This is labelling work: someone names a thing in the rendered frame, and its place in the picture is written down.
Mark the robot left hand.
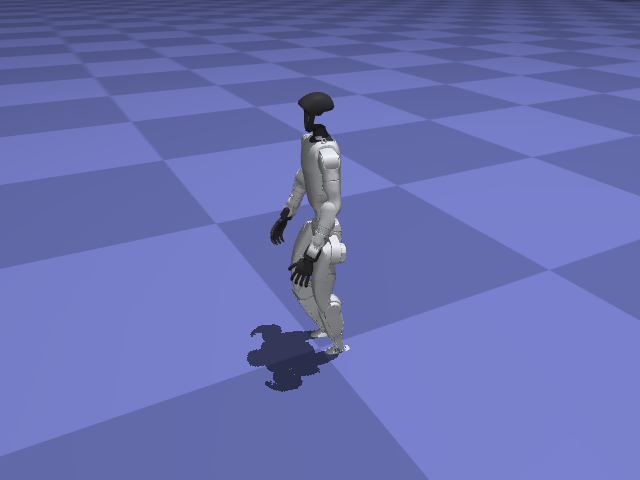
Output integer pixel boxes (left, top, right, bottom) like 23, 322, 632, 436
288, 245, 321, 288

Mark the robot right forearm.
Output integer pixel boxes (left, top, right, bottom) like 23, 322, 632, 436
282, 179, 306, 217

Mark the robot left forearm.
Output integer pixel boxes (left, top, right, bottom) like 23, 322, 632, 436
306, 202, 336, 259

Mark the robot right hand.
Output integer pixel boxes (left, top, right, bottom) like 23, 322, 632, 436
270, 207, 292, 245

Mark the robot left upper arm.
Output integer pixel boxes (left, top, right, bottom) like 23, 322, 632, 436
318, 148, 341, 215

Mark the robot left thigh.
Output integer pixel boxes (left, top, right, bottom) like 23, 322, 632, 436
311, 235, 346, 314

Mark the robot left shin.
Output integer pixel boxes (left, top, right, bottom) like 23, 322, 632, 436
317, 302, 344, 352

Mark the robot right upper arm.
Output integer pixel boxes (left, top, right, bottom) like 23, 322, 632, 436
295, 134, 309, 186

